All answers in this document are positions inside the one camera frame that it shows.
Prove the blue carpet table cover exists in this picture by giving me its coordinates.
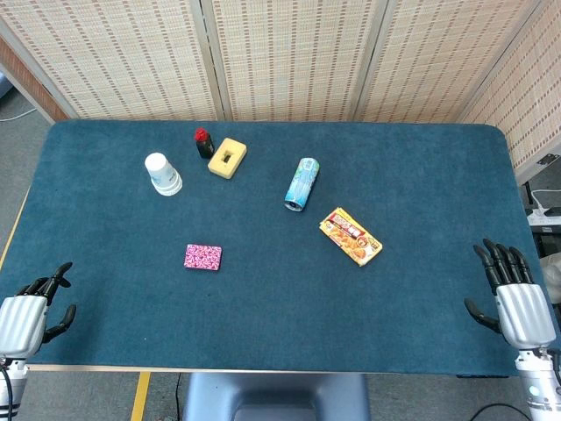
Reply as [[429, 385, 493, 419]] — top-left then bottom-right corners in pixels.
[[0, 118, 547, 378]]

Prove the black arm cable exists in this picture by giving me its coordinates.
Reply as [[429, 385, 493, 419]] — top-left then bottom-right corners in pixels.
[[0, 363, 13, 421]]

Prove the white paper cup stack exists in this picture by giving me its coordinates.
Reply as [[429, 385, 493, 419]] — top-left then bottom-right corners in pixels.
[[144, 152, 183, 197]]

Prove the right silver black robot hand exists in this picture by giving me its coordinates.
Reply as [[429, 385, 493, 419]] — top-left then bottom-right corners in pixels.
[[464, 238, 558, 351]]

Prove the white floor cable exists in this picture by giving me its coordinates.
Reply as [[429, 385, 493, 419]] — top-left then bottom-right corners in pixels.
[[0, 107, 36, 123]]

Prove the black equipment box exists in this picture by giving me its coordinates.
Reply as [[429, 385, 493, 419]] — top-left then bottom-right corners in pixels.
[[536, 234, 561, 259]]

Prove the yellow curry sauce box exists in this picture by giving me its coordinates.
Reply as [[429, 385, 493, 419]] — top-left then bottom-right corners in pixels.
[[319, 207, 384, 268]]

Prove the bamboo folding screen panel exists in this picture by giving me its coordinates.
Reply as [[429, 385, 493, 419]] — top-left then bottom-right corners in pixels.
[[0, 0, 224, 122], [201, 0, 389, 123], [458, 0, 561, 183], [354, 0, 549, 125]]

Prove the black floor cable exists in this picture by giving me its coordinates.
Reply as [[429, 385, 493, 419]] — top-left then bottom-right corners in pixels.
[[471, 402, 534, 421]]

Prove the white power strip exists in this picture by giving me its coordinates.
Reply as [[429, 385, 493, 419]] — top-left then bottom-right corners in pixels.
[[525, 205, 561, 227]]

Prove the light blue drink can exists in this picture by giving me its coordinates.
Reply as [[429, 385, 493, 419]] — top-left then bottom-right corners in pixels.
[[283, 157, 321, 213]]

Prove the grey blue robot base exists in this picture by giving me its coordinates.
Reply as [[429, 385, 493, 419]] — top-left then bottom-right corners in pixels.
[[181, 372, 372, 421]]

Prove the brown folding screen panel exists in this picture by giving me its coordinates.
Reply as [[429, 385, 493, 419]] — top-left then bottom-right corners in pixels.
[[0, 37, 69, 124]]

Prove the yellow sponge block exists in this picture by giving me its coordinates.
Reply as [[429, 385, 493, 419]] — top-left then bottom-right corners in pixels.
[[207, 137, 248, 180]]

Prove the white power strip cable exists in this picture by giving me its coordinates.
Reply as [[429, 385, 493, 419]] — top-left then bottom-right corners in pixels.
[[529, 188, 561, 216]]

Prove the black bottle red cap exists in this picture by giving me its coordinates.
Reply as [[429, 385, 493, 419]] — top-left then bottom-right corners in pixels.
[[194, 127, 216, 160]]

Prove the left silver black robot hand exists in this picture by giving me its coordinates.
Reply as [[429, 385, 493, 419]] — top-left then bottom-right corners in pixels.
[[0, 261, 77, 356]]

